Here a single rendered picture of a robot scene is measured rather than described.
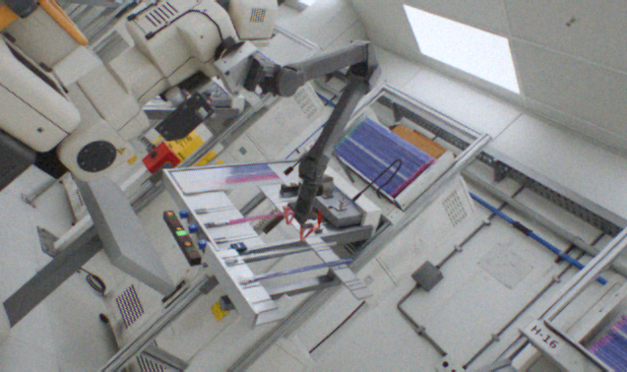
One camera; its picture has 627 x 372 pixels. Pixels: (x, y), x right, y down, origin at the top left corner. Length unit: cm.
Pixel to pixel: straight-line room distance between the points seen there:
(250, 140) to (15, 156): 236
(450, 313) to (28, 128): 293
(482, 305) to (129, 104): 271
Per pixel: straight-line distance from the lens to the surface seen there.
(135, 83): 146
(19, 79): 113
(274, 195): 231
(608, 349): 180
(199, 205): 217
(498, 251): 372
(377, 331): 370
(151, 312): 244
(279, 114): 346
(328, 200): 223
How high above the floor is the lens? 99
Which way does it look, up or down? 4 degrees up
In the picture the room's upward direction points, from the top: 48 degrees clockwise
